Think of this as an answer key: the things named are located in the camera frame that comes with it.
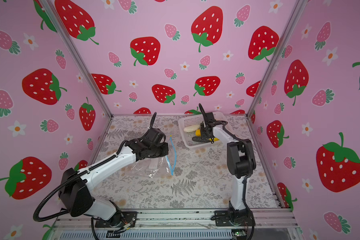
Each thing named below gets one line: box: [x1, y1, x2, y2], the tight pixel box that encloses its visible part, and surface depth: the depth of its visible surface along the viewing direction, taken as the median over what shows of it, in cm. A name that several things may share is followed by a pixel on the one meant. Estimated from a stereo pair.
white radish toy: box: [183, 124, 201, 132], surface depth 112 cm
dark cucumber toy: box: [192, 136, 205, 143], surface depth 105 cm
